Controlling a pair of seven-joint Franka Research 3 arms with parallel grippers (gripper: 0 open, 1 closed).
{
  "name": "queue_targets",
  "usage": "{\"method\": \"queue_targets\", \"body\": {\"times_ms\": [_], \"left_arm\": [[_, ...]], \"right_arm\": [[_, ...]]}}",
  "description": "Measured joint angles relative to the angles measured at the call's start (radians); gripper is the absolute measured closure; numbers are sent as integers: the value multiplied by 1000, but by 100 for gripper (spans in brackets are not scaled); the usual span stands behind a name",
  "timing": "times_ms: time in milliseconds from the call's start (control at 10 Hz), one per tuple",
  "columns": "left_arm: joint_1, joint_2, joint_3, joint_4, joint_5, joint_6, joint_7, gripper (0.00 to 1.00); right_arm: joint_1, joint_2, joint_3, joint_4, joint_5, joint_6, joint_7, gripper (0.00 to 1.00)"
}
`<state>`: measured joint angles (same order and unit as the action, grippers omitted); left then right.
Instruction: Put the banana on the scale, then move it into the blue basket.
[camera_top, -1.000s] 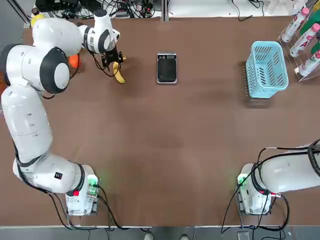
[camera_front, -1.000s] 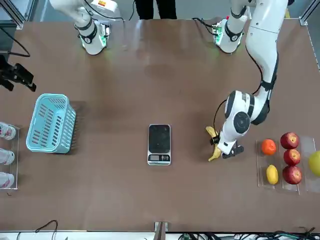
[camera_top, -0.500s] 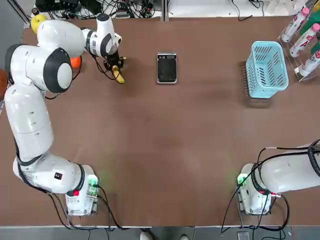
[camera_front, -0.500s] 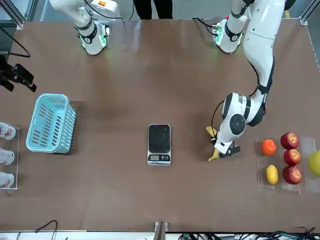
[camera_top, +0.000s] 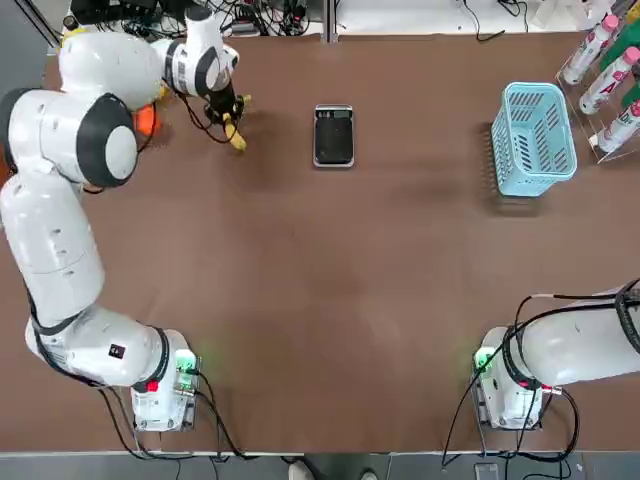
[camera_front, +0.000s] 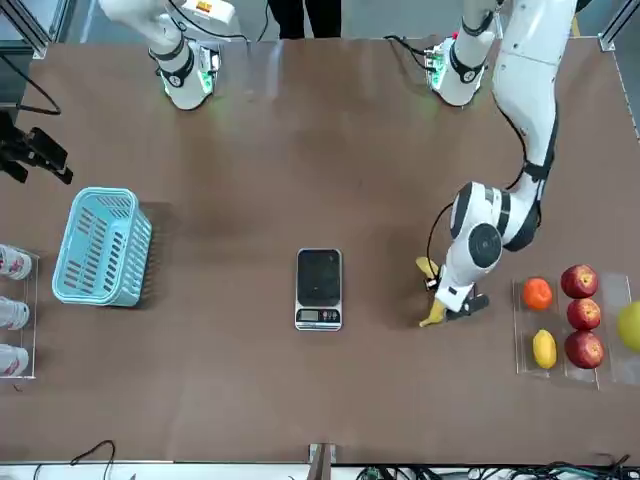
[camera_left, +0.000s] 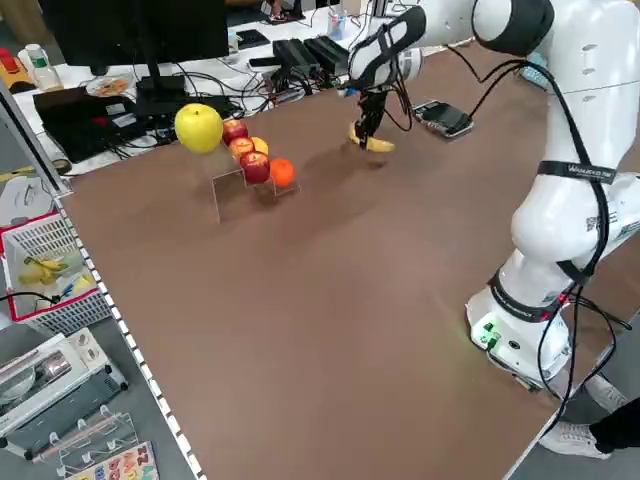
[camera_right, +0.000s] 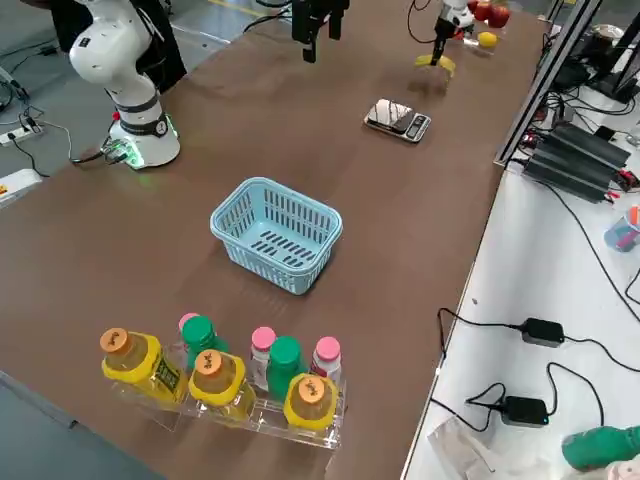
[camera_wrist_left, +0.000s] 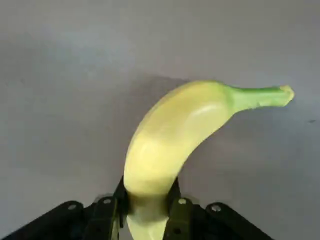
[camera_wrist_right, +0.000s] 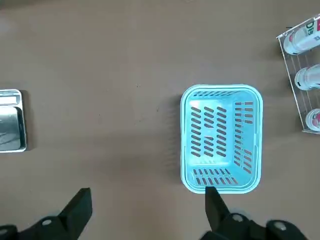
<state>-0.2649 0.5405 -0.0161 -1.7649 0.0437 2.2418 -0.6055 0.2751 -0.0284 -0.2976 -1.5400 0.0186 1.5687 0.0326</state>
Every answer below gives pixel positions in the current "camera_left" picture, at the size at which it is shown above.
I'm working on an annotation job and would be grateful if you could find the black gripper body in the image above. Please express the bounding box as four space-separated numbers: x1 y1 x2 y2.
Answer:
357 85 389 119

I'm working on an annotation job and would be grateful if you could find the silver digital kitchen scale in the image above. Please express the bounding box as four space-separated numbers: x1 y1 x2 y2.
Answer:
412 100 475 139

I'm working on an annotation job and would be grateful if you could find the yellow toy banana bunch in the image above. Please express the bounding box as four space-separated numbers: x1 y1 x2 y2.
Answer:
18 254 74 286

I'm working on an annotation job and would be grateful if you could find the black power supply box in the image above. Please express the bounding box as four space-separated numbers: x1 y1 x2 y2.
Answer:
272 38 321 76
303 35 351 74

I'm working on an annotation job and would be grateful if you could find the blue pen cup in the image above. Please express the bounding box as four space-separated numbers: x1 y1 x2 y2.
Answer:
327 10 349 41

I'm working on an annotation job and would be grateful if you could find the orange fruit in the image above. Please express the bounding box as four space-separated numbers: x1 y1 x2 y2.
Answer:
269 158 297 188

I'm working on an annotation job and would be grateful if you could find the red apple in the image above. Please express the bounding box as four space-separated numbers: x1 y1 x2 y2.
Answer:
239 151 272 185
221 119 250 147
228 136 256 160

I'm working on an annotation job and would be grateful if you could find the clear acrylic fruit stand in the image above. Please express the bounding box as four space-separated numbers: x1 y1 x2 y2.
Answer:
202 144 302 224

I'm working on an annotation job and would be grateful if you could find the light teal keyboard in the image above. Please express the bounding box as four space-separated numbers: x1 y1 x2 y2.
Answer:
519 49 551 91

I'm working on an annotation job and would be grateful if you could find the black computer monitor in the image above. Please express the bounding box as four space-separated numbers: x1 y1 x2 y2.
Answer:
38 0 230 117

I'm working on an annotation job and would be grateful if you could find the plate of snacks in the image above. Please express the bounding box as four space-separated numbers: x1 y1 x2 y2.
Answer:
85 75 132 99

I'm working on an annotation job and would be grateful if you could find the black laptop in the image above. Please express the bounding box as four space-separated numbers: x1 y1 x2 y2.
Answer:
32 87 151 164

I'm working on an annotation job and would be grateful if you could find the clear bottle white cap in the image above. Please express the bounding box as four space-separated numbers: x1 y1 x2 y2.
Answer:
17 43 64 92

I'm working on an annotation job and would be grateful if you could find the white mesh crate red rim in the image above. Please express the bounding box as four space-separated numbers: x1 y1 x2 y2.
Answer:
0 209 114 336

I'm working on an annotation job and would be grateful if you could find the white shoe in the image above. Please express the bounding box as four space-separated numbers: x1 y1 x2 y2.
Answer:
574 374 630 416
539 422 614 460

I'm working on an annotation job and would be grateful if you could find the person's leg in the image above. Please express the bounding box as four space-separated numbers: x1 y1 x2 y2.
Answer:
589 399 640 456

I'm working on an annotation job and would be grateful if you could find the clear acrylic rack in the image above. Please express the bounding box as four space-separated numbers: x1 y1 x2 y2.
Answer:
24 404 144 476

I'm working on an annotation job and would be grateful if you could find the white toaster oven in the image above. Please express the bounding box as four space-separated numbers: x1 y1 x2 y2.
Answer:
0 333 91 431

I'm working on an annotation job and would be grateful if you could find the colourful alphabet puzzle board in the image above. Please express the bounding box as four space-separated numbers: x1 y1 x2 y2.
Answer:
64 439 161 480

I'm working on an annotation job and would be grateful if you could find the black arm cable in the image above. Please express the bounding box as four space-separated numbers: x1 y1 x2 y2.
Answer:
444 42 619 311

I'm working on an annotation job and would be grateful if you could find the black base cable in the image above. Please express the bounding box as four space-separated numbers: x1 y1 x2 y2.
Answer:
537 289 632 426

